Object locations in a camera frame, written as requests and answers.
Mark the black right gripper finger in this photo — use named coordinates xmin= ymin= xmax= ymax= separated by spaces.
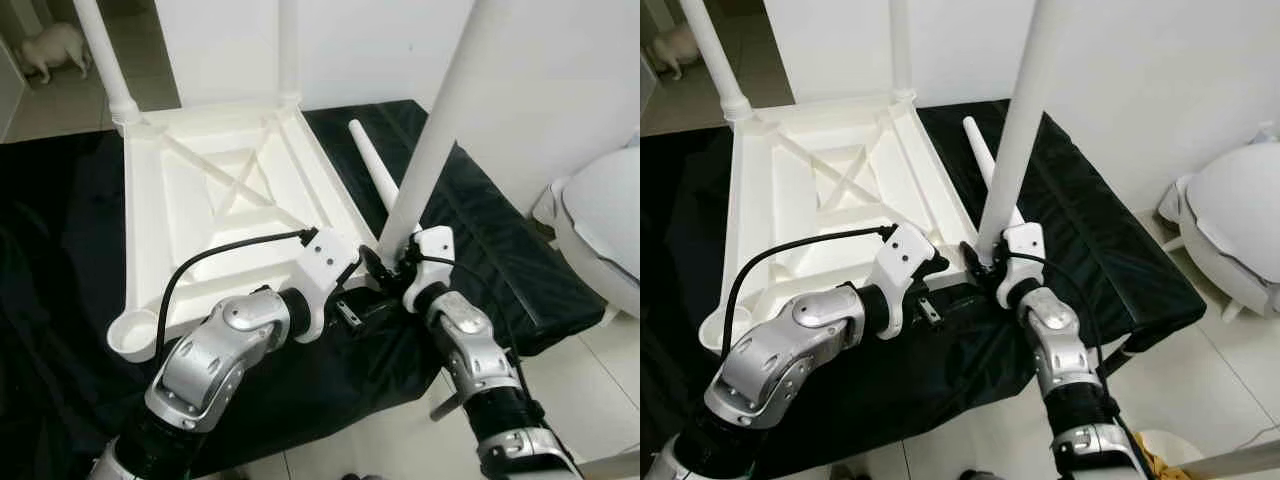
xmin=958 ymin=240 xmax=987 ymax=285
xmin=359 ymin=244 xmax=397 ymax=287

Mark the white tapered plastic table leg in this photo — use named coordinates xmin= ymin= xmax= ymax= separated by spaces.
xmin=277 ymin=0 xmax=303 ymax=106
xmin=347 ymin=118 xmax=421 ymax=236
xmin=975 ymin=0 xmax=1071 ymax=263
xmin=888 ymin=0 xmax=916 ymax=101
xmin=378 ymin=0 xmax=501 ymax=263
xmin=962 ymin=115 xmax=1026 ymax=233
xmin=72 ymin=0 xmax=143 ymax=126
xmin=680 ymin=0 xmax=753 ymax=121

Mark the white plastic children table top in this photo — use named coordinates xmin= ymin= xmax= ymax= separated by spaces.
xmin=105 ymin=95 xmax=396 ymax=363
xmin=698 ymin=92 xmax=986 ymax=353

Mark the white plastic chair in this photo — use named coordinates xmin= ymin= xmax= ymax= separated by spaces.
xmin=1158 ymin=125 xmax=1280 ymax=321
xmin=533 ymin=145 xmax=641 ymax=321

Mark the yellow crumpled cloth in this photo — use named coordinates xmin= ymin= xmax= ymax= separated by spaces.
xmin=1140 ymin=432 xmax=1191 ymax=480

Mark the black table cloth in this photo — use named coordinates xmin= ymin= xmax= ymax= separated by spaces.
xmin=640 ymin=98 xmax=1208 ymax=479
xmin=0 ymin=100 xmax=609 ymax=479

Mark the white round basket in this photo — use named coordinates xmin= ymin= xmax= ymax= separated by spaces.
xmin=1135 ymin=428 xmax=1206 ymax=480

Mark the white round bar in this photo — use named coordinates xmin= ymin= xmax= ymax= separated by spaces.
xmin=1180 ymin=452 xmax=1280 ymax=480

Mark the small white dog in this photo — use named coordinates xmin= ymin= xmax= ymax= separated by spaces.
xmin=645 ymin=22 xmax=701 ymax=81
xmin=15 ymin=22 xmax=93 ymax=83

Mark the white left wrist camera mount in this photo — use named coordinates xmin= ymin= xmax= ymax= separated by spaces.
xmin=870 ymin=222 xmax=936 ymax=339
xmin=293 ymin=228 xmax=363 ymax=343

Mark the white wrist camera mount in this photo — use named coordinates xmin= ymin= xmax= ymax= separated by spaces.
xmin=870 ymin=222 xmax=936 ymax=339
xmin=995 ymin=222 xmax=1046 ymax=306
xmin=293 ymin=228 xmax=363 ymax=343
xmin=402 ymin=227 xmax=456 ymax=311

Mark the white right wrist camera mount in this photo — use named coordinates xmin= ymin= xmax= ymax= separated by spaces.
xmin=995 ymin=222 xmax=1046 ymax=306
xmin=402 ymin=227 xmax=456 ymax=311

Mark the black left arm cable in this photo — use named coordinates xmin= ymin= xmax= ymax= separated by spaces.
xmin=155 ymin=228 xmax=319 ymax=366
xmin=720 ymin=225 xmax=896 ymax=351

